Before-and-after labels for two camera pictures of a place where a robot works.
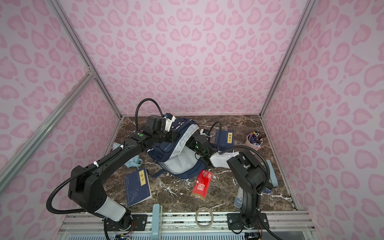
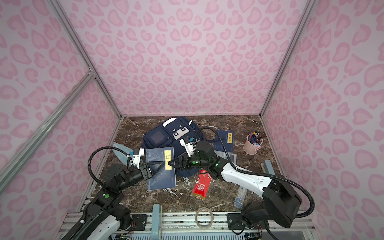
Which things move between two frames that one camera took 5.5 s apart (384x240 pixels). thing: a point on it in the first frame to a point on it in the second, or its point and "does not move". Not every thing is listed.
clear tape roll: (204, 227) does not move
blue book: (138, 188) to (165, 176)
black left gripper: (171, 139) to (146, 167)
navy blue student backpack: (172, 156) does not move
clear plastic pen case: (239, 200) does not move
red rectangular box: (202, 184) does not move
